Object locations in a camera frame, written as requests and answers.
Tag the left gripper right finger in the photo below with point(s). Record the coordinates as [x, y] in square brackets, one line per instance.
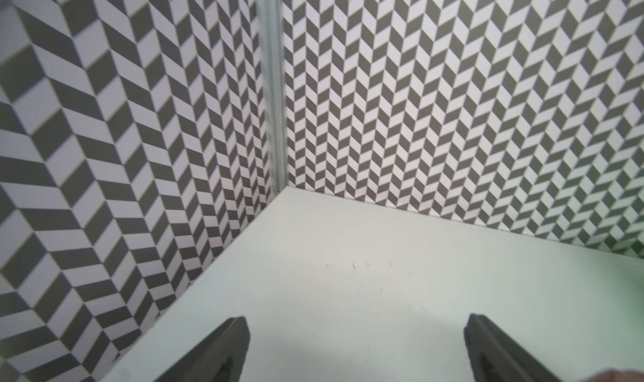
[495, 356]

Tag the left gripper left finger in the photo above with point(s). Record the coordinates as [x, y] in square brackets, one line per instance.
[220, 356]

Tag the left corner aluminium post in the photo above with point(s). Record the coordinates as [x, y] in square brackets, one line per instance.
[271, 41]

